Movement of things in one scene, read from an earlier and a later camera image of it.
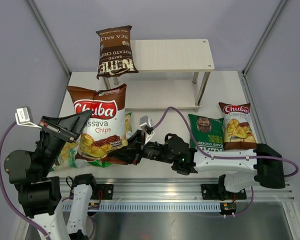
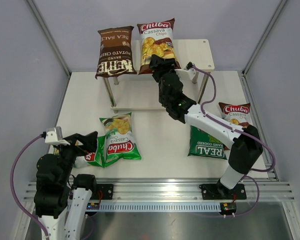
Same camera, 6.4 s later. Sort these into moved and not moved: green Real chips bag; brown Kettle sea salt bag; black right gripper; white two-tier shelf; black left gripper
Moved: black right gripper; black left gripper
Not moved: brown Kettle sea salt bag; white two-tier shelf; green Real chips bag
